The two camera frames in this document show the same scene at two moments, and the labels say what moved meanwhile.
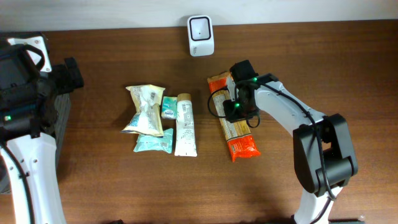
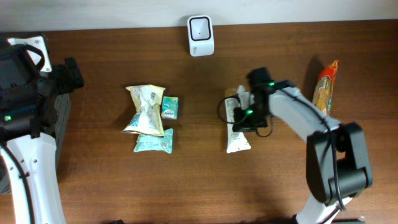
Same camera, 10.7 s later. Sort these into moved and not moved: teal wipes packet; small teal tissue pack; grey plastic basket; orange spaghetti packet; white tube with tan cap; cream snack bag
Moved: white tube with tan cap; orange spaghetti packet
Not moved: cream snack bag; small teal tissue pack; teal wipes packet; grey plastic basket
